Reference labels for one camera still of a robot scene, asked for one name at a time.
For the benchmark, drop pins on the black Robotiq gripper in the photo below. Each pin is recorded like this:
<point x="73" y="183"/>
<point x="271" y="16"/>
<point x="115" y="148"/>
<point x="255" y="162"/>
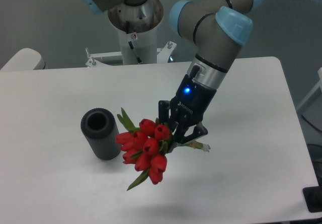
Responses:
<point x="187" y="109"/>

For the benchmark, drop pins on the red tulip bouquet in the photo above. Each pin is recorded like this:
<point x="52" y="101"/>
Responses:
<point x="146" y="147"/>

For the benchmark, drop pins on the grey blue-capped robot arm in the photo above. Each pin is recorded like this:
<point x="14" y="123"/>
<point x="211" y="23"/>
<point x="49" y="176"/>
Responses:
<point x="219" y="28"/>

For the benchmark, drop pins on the dark grey ribbed vase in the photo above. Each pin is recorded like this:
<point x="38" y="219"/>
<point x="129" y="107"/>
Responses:
<point x="100" y="129"/>

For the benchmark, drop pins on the black device at table edge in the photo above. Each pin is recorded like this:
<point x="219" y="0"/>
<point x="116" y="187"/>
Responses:
<point x="312" y="196"/>

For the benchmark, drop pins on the white chair backrest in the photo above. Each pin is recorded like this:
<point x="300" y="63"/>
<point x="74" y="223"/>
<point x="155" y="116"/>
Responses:
<point x="25" y="59"/>

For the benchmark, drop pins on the white furniture frame right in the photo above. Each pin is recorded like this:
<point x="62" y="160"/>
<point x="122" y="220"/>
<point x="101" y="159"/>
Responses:
<point x="308" y="100"/>

